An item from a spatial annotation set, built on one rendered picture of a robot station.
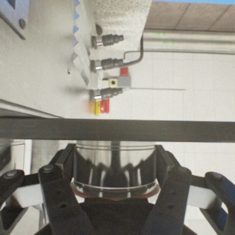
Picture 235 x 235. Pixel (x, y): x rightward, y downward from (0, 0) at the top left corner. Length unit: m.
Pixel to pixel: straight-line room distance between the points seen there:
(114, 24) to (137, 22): 0.06
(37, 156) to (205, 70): 1.82
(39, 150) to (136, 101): 1.44
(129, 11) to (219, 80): 1.63
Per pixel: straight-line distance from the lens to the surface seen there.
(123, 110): 1.64
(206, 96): 1.90
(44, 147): 0.28
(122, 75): 1.64
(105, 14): 0.48
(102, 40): 0.37
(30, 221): 0.41
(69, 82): 0.18
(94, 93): 0.33
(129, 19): 0.49
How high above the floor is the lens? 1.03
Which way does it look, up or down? 5 degrees down
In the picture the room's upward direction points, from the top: 179 degrees counter-clockwise
